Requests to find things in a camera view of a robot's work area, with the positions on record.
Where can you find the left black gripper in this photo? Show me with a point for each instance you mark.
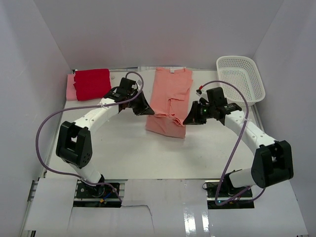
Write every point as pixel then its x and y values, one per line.
pixel 136 102

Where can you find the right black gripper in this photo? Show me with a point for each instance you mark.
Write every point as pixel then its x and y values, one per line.
pixel 198 112

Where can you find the salmon pink t shirt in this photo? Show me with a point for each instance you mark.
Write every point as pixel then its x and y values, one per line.
pixel 170 101

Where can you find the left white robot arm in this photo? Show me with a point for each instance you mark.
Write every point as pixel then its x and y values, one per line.
pixel 74 145

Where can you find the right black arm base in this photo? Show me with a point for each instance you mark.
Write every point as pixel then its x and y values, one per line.
pixel 243 201

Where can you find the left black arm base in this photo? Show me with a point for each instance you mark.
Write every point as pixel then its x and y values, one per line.
pixel 98 197

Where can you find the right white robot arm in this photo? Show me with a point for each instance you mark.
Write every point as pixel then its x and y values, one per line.
pixel 272 162

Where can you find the folded red t shirt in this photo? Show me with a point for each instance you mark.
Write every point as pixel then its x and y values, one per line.
pixel 92 84

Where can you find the white plastic basket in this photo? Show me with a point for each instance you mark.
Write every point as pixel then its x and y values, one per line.
pixel 240 80

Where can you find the folded light pink t shirt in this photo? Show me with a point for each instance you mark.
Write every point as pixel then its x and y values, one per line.
pixel 70 90

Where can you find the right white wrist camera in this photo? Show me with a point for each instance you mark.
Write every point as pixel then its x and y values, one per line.
pixel 201 93

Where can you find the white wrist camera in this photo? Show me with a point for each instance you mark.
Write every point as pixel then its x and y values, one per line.
pixel 139 84
pixel 201 93

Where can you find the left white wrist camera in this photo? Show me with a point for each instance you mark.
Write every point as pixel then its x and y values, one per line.
pixel 139 84

